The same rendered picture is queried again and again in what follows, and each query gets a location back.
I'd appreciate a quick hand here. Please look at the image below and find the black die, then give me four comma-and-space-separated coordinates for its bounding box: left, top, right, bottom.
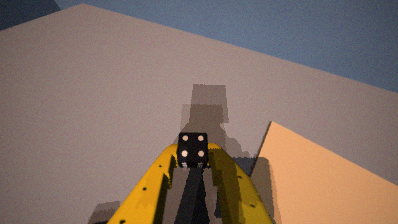
177, 132, 209, 168

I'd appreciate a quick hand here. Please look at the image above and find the orange flat mat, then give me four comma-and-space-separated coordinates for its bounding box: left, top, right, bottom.
249, 121, 398, 224

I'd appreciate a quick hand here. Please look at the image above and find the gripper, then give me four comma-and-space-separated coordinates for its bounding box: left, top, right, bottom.
107, 143, 274, 224

